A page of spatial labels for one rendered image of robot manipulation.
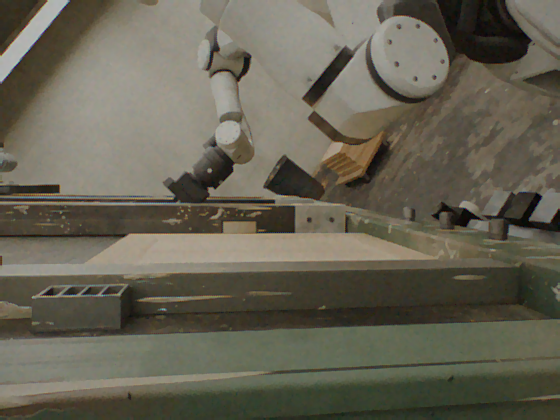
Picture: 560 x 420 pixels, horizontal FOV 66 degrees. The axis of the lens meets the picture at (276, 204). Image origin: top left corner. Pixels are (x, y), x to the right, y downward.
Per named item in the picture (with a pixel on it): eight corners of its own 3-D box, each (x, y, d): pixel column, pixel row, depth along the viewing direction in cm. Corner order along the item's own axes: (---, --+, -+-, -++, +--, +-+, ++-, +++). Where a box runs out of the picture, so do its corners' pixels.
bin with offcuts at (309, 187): (333, 178, 529) (289, 149, 519) (313, 213, 517) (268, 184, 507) (318, 185, 578) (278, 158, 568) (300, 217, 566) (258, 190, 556)
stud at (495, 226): (512, 242, 58) (513, 220, 58) (495, 242, 57) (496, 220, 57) (500, 239, 60) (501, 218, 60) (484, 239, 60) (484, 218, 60)
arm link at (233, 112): (257, 160, 112) (248, 118, 118) (246, 144, 104) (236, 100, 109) (234, 168, 113) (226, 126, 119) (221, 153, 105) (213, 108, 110)
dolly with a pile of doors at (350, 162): (396, 136, 404) (361, 112, 398) (371, 183, 392) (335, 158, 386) (366, 152, 463) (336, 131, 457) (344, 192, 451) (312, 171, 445)
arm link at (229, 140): (231, 183, 111) (261, 152, 111) (214, 166, 101) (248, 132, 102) (204, 158, 115) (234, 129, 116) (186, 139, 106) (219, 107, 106)
